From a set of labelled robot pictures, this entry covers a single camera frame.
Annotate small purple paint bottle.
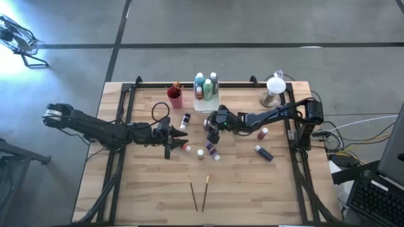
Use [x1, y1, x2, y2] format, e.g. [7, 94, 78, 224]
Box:
[205, 141, 221, 162]

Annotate large teal paint bottle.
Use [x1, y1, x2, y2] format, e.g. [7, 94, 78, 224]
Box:
[194, 72, 206, 95]

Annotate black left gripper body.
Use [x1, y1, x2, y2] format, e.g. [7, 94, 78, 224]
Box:
[151, 116, 174, 160]

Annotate small grey paint bottle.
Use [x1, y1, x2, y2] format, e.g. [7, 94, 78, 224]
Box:
[179, 112, 192, 131]

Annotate large green paint bottle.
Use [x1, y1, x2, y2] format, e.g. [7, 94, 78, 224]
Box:
[203, 78, 213, 102]

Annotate black aluminium rig frame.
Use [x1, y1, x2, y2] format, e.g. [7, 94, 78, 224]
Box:
[77, 75, 342, 226]

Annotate large dark grey paint bottle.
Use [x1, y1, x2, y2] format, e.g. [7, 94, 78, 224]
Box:
[210, 72, 219, 95]

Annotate white plastic bin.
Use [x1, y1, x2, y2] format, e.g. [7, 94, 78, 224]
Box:
[193, 80, 222, 117]

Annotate small blue paint bottle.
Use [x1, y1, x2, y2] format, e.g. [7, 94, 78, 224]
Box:
[254, 144, 275, 162]

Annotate black keyboard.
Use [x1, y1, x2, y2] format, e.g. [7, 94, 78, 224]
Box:
[346, 170, 404, 227]

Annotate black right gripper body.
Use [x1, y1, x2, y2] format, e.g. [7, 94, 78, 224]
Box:
[206, 105, 242, 145]

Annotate grey monitor back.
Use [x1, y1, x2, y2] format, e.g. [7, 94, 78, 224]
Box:
[377, 102, 404, 187]

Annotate dark grey side desk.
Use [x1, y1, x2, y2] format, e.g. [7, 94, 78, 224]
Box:
[0, 138, 51, 227]

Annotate black wire floor fan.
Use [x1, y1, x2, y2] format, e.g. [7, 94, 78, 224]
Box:
[0, 14, 50, 69]

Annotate red plastic cup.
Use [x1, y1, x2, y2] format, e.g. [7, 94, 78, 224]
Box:
[167, 84, 184, 110]

